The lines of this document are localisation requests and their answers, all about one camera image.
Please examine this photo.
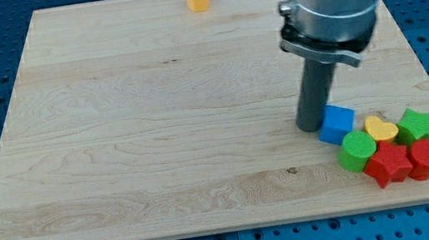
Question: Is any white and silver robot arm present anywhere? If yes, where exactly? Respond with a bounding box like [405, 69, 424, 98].
[277, 0, 379, 68]

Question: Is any blue cube block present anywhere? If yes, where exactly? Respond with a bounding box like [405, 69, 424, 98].
[318, 104, 355, 146]

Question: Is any light wooden board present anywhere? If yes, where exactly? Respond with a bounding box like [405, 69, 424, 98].
[0, 0, 429, 240]

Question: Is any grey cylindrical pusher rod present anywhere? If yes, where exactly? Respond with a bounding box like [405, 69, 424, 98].
[296, 59, 336, 133]

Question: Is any green cylinder block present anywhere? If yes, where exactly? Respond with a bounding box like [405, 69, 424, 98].
[338, 131, 377, 173]

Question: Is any yellow heart block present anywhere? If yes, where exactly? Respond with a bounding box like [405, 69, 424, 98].
[363, 115, 399, 143]

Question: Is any red star block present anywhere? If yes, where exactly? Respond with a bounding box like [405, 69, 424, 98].
[364, 141, 413, 188]

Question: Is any green star block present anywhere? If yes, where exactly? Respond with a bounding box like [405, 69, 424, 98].
[395, 108, 429, 147]

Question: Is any red cylinder block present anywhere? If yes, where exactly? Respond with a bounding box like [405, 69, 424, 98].
[408, 139, 429, 181]

